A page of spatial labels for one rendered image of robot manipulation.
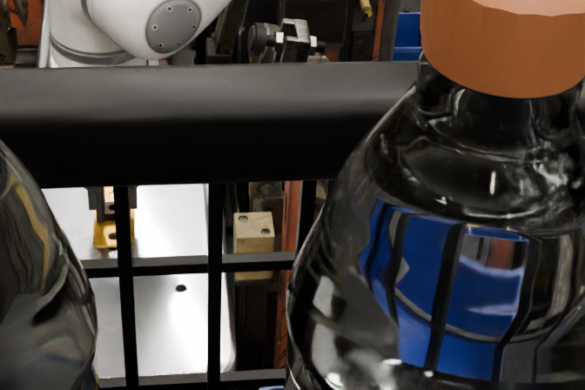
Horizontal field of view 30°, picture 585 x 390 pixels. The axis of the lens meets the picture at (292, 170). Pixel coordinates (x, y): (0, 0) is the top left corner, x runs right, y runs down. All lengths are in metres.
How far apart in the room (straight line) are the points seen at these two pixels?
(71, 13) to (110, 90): 0.60
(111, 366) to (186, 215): 0.20
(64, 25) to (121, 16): 0.10
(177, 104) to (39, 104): 0.03
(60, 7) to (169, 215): 0.27
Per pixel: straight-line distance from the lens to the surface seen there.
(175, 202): 1.08
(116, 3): 0.81
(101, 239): 1.02
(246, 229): 0.95
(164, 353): 0.94
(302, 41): 0.92
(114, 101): 0.27
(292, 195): 0.89
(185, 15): 0.81
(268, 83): 0.28
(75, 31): 0.88
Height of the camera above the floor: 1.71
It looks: 39 degrees down
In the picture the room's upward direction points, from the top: 4 degrees clockwise
